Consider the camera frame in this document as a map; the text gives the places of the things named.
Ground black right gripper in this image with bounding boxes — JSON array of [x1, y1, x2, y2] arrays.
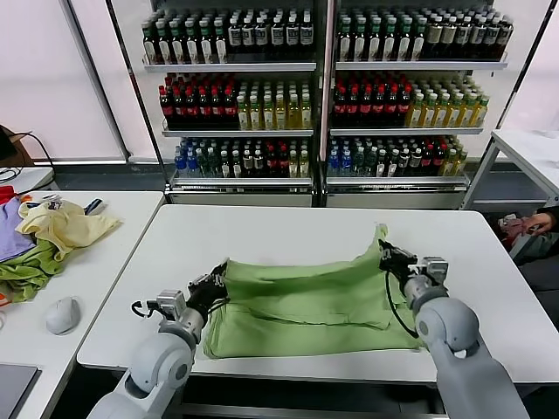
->
[[377, 238, 421, 285]]

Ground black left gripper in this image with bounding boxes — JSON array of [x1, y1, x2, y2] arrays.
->
[[186, 260, 231, 314]]

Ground light green button shirt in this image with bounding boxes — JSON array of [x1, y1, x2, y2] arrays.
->
[[201, 223, 427, 360]]

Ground bystander hand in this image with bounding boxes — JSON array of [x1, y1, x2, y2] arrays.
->
[[523, 212, 556, 233]]

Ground white table grey legs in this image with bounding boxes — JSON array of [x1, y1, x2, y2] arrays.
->
[[461, 128, 559, 211]]

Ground pink garment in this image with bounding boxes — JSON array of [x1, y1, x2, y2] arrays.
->
[[499, 213, 532, 245]]

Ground grey laundry bin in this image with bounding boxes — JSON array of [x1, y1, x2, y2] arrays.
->
[[508, 230, 559, 265]]

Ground green cap yellow tea bottle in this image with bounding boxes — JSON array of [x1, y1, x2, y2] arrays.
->
[[436, 93, 450, 128], [409, 93, 424, 128], [474, 93, 489, 128], [423, 93, 437, 128], [462, 93, 476, 128], [449, 93, 463, 128]]

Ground red cap cola bottle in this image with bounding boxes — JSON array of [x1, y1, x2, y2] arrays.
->
[[197, 86, 211, 128], [398, 85, 413, 127], [386, 85, 400, 127], [347, 85, 361, 127], [172, 86, 186, 128], [373, 85, 387, 127], [185, 86, 199, 128], [223, 86, 237, 128], [158, 86, 172, 128], [360, 85, 374, 127], [334, 85, 348, 127], [210, 86, 224, 128]]

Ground grey computer mouse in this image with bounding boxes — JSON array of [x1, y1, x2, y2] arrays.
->
[[45, 296, 82, 336]]

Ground pale yellow shirt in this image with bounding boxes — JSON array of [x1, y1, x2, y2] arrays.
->
[[15, 199, 123, 263]]

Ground white cap yellow tea bottle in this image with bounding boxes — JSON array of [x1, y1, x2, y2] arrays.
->
[[260, 93, 274, 131], [235, 93, 249, 131], [247, 93, 261, 131], [273, 93, 287, 131], [286, 93, 300, 131], [300, 93, 314, 131]]

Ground metal drink display shelf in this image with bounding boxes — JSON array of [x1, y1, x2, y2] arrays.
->
[[140, 0, 328, 209], [325, 0, 513, 210]]

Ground olive green garment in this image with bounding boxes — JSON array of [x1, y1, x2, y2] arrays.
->
[[0, 238, 66, 303]]

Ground green cap dark tea bottle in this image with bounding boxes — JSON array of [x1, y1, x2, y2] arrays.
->
[[368, 19, 383, 62], [142, 22, 157, 65], [353, 19, 368, 62], [170, 22, 185, 65], [383, 19, 397, 62], [338, 19, 353, 62], [199, 22, 214, 65], [184, 22, 199, 65], [411, 19, 426, 62], [213, 22, 228, 65], [156, 22, 171, 65], [397, 19, 412, 62]]

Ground purple garment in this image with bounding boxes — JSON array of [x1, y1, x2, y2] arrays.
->
[[0, 196, 38, 264]]

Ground dark slanted pole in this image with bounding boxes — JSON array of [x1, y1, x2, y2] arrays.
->
[[106, 0, 170, 206], [497, 0, 559, 132]]

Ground beige label dark bottle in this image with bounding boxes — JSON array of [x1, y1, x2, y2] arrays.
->
[[426, 17, 442, 60], [441, 17, 457, 60]]

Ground white cap dark drink bottle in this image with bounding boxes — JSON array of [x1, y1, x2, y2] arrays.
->
[[457, 17, 472, 60], [499, 17, 514, 60], [471, 17, 486, 60], [485, 17, 500, 60]]

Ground grey window mullion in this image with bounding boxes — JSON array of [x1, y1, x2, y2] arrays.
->
[[64, 0, 133, 163]]

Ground brown cardboard box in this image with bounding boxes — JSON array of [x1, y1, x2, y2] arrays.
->
[[0, 124, 35, 163]]

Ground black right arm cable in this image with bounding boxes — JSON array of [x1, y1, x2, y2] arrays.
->
[[383, 270, 423, 340]]

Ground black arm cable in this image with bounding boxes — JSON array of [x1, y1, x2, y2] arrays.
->
[[130, 299, 159, 319], [383, 270, 423, 340]]

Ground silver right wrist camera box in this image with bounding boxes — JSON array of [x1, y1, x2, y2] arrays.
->
[[418, 256, 450, 288]]

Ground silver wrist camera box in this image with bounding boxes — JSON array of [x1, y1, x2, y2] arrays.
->
[[155, 289, 188, 319], [418, 256, 450, 288]]

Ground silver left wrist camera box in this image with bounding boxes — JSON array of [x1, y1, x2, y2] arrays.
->
[[155, 289, 188, 319]]

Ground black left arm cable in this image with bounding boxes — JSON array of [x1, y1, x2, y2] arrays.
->
[[130, 299, 159, 319]]

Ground thin black cable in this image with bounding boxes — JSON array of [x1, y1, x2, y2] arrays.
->
[[24, 132, 57, 170]]

